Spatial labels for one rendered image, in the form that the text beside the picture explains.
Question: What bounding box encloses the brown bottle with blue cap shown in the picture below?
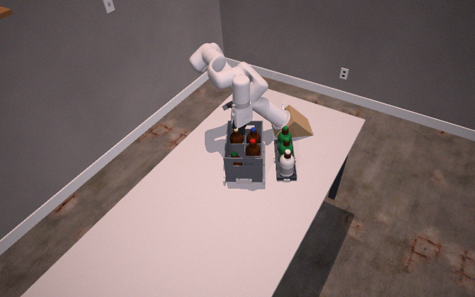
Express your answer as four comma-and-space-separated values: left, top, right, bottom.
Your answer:
247, 127, 260, 144

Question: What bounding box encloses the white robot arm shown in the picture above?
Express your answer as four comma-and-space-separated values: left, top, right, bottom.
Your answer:
189, 43, 290, 130

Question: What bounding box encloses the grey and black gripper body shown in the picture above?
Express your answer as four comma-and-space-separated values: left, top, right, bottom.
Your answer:
231, 102, 253, 128

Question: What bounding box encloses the brown bottle with beige cap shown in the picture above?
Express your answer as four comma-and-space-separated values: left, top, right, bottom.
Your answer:
230, 128, 244, 144

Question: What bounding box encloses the brown bottle with green cap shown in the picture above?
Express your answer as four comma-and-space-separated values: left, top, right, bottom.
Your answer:
230, 151, 242, 166

